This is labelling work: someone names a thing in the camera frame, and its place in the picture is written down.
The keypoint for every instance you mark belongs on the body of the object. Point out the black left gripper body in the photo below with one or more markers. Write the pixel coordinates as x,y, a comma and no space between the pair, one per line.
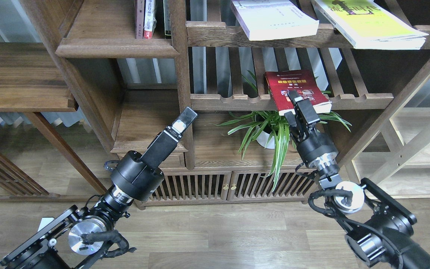
138,175

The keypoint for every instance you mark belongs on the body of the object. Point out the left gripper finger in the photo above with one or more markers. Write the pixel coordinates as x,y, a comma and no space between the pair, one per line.
182,123

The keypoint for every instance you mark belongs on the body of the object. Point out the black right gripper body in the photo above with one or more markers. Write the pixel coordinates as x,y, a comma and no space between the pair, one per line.
316,149

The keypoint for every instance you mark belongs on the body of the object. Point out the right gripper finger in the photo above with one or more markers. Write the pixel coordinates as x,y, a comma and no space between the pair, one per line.
295,99
291,119

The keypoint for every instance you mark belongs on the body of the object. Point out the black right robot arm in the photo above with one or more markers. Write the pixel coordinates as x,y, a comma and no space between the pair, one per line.
377,227

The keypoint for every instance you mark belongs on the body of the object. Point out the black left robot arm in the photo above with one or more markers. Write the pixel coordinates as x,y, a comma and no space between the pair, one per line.
91,231

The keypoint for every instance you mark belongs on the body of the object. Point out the light wooden shelf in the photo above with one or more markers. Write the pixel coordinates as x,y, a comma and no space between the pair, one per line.
403,170

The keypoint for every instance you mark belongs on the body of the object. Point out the dark wooden side shelf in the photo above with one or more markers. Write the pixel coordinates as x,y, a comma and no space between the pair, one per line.
31,83

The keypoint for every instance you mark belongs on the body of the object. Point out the spider plant leaves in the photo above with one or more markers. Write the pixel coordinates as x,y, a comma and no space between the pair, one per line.
280,127

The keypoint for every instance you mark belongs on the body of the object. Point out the white plant pot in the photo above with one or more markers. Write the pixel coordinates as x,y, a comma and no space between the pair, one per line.
266,138

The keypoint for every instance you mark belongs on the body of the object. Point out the dark wooden bookshelf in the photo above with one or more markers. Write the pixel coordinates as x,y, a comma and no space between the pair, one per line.
131,88

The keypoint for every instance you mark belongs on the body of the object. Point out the white table leg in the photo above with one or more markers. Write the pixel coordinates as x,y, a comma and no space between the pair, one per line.
45,221

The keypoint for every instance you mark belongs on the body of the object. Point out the yellow green book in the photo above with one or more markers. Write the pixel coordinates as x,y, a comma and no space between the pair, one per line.
367,25

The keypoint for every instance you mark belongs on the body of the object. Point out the red white upright book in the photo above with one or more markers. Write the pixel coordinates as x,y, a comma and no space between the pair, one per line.
149,19

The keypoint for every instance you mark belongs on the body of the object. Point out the dark upright book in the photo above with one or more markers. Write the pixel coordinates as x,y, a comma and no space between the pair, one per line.
167,20

